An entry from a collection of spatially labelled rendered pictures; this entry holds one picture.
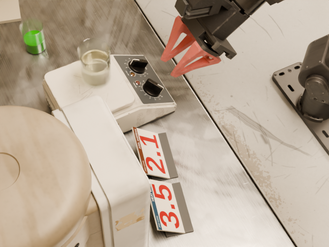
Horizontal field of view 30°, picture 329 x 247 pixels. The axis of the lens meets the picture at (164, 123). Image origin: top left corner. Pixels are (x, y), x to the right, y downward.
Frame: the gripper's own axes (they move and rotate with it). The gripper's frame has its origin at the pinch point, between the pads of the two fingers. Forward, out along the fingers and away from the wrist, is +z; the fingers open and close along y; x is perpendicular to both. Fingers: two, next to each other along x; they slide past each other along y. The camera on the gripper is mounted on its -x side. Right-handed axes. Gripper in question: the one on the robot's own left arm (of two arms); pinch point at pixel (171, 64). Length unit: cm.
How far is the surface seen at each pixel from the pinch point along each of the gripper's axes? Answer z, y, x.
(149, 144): 12.3, 6.0, 4.1
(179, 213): 14.2, 18.9, 5.0
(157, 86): 5.7, -1.6, 4.6
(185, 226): 14.4, 21.2, 4.8
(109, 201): -9, 38, -53
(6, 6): 21.6, -35.6, -1.5
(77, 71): 13.0, -8.8, -4.8
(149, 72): 6.6, -6.7, 7.2
